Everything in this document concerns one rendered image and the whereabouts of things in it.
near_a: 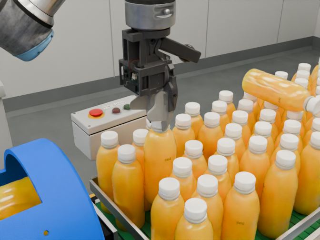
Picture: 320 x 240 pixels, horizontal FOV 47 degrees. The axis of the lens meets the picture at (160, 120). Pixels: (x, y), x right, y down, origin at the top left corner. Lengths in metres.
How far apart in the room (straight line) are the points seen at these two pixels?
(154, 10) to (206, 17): 3.57
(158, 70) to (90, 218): 0.29
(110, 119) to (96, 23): 2.67
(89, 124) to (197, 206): 0.40
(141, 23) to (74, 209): 0.32
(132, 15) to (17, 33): 0.67
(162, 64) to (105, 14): 2.93
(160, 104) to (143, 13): 0.18
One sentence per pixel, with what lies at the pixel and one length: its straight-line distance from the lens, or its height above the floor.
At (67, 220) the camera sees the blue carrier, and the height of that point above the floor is 1.18.
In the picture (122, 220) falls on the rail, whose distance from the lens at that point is 0.84.
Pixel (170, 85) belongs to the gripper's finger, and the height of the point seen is 1.28.
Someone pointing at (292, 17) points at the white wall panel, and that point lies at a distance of 5.16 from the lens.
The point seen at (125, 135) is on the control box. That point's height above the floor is 1.04.
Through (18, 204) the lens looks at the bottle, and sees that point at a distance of 0.65.
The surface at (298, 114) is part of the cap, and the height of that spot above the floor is 1.11.
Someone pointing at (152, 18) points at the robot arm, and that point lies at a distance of 0.63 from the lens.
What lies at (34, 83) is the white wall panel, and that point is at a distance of 3.55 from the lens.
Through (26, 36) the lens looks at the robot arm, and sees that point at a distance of 1.26.
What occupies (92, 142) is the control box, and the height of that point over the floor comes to 1.06.
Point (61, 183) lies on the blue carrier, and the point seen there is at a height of 1.22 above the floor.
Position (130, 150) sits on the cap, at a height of 1.11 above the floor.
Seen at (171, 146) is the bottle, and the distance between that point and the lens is 0.77.
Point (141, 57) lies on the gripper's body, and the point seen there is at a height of 1.33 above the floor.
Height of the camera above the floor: 1.55
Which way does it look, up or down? 29 degrees down
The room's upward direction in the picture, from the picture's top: straight up
